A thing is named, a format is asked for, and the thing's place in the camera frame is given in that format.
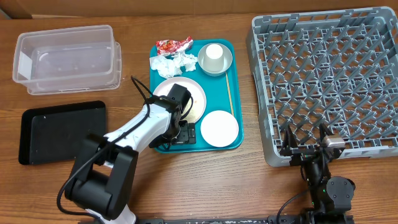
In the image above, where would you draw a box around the wooden chopstick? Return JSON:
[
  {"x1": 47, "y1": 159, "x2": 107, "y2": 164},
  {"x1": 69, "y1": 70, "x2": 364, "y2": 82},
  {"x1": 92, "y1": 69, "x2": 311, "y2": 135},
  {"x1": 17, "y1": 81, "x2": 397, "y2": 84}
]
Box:
[{"x1": 225, "y1": 72, "x2": 234, "y2": 116}]

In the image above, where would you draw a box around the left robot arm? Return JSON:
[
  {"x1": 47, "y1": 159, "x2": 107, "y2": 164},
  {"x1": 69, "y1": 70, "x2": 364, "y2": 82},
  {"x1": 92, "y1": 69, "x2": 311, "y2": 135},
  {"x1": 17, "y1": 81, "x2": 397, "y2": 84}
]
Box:
[{"x1": 57, "y1": 84, "x2": 195, "y2": 223}]

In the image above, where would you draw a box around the grey dishwasher rack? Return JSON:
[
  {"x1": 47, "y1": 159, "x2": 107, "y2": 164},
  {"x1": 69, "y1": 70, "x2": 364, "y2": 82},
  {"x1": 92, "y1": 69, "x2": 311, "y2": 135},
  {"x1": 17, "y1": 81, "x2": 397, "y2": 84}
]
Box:
[{"x1": 246, "y1": 7, "x2": 397, "y2": 167}]

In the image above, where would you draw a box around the large white plate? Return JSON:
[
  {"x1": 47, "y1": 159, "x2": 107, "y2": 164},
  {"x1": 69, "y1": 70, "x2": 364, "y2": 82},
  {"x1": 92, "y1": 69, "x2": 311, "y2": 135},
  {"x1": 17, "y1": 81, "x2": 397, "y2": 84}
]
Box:
[{"x1": 154, "y1": 77, "x2": 206, "y2": 123}]

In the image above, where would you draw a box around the black rectangular tray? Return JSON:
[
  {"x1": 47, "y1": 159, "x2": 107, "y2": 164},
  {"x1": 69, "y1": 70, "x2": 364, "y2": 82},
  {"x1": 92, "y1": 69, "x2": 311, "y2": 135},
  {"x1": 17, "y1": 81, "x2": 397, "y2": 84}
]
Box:
[{"x1": 19, "y1": 101, "x2": 106, "y2": 165}]

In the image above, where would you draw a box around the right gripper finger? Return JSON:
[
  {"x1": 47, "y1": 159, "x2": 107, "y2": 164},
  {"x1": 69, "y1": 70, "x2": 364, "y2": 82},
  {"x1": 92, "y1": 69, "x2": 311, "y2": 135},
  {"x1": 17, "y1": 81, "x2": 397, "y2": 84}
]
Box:
[
  {"x1": 319, "y1": 123, "x2": 333, "y2": 144},
  {"x1": 279, "y1": 126, "x2": 299, "y2": 156}
]

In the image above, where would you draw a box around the white paper cup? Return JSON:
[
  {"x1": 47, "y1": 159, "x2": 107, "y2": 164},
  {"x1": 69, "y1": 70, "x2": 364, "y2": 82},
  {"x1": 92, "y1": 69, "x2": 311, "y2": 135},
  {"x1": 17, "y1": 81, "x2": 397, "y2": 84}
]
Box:
[{"x1": 203, "y1": 44, "x2": 224, "y2": 72}]

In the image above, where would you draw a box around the clear plastic bin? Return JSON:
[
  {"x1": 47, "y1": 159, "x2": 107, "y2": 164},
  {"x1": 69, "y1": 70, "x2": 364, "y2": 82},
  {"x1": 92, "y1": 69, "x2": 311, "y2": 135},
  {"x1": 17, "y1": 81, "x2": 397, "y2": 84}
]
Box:
[{"x1": 12, "y1": 25, "x2": 122, "y2": 95}]

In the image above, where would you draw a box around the red snack wrapper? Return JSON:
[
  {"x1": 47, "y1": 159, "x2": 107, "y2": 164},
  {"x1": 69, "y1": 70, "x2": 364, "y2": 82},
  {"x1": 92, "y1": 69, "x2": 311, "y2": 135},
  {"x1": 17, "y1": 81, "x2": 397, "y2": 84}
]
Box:
[{"x1": 155, "y1": 36, "x2": 193, "y2": 57}]

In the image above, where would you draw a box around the grey bowl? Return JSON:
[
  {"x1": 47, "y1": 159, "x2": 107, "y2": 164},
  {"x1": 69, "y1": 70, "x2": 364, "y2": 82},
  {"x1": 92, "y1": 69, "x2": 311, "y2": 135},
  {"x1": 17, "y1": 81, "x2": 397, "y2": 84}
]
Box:
[{"x1": 198, "y1": 43, "x2": 233, "y2": 77}]

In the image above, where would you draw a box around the small white plate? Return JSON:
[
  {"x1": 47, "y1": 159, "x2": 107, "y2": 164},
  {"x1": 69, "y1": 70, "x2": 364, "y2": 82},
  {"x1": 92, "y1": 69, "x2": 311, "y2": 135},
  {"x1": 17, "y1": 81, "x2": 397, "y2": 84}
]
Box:
[{"x1": 200, "y1": 110, "x2": 239, "y2": 147}]

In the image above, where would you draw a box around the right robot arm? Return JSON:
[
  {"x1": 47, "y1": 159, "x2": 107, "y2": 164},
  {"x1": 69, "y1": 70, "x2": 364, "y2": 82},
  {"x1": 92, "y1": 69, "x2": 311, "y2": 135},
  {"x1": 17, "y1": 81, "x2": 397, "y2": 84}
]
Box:
[{"x1": 275, "y1": 123, "x2": 356, "y2": 224}]

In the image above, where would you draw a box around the white tissue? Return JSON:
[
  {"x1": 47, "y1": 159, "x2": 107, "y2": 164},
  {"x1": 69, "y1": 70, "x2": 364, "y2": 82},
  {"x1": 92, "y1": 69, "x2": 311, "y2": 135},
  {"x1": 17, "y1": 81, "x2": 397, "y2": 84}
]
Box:
[{"x1": 149, "y1": 52, "x2": 198, "y2": 79}]

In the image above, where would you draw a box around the teal serving tray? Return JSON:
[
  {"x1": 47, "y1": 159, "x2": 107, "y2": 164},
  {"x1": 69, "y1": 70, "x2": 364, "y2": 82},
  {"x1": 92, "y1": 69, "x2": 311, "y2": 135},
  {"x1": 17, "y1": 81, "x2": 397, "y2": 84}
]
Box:
[{"x1": 155, "y1": 39, "x2": 244, "y2": 154}]

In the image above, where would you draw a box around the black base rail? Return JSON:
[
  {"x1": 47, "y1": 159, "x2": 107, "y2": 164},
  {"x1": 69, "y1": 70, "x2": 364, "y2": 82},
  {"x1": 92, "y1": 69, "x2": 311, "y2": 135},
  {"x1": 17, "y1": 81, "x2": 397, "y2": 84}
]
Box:
[{"x1": 133, "y1": 215, "x2": 312, "y2": 224}]

